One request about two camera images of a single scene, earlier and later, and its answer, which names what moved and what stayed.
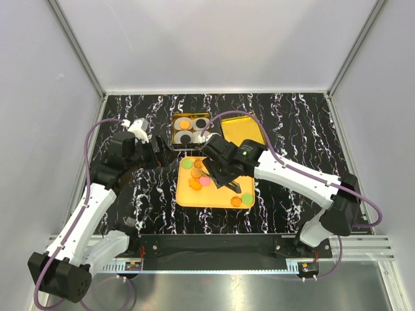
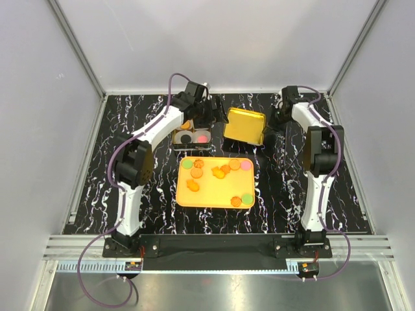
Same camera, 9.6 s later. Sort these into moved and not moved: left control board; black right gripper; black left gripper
Moved: black right gripper; black left gripper
Not moved: left control board
